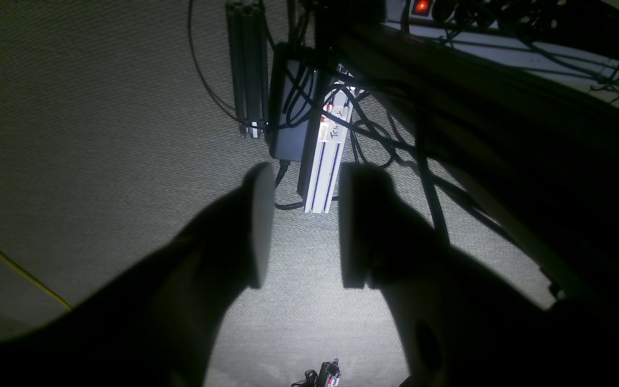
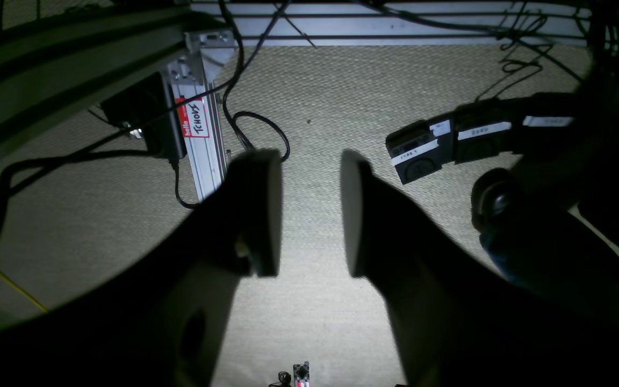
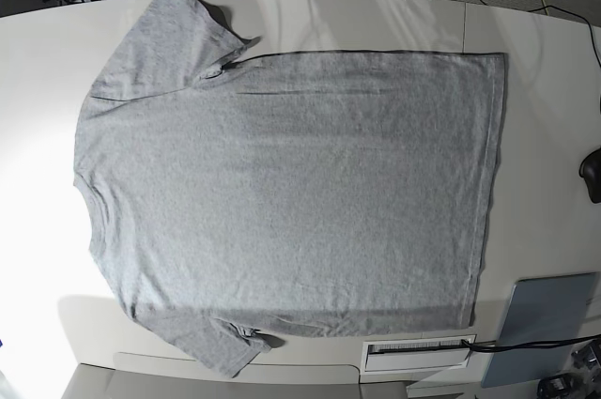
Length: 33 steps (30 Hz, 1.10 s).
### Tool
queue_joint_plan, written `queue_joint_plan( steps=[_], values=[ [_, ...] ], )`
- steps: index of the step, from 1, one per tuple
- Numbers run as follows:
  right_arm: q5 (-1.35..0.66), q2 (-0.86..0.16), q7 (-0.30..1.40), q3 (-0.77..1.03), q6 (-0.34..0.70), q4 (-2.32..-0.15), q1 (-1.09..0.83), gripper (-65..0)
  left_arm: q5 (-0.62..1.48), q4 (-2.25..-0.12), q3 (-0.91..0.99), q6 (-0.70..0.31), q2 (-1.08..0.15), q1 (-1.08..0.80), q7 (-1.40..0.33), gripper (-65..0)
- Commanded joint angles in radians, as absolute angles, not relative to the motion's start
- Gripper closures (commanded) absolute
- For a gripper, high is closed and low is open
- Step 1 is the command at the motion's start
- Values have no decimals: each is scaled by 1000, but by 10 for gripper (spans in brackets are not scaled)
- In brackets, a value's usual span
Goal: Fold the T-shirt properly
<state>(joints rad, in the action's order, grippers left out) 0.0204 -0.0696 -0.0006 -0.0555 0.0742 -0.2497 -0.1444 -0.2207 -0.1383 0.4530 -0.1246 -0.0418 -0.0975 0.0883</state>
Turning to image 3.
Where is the grey T-shirt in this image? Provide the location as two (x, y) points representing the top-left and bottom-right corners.
(73, 0), (506, 377)

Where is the grey-blue tablet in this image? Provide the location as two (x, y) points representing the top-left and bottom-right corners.
(481, 272), (597, 389)

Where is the black computer mouse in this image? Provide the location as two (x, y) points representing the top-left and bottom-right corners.
(578, 148), (601, 204)

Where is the black cable on table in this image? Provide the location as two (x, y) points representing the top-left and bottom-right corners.
(460, 335), (601, 354)

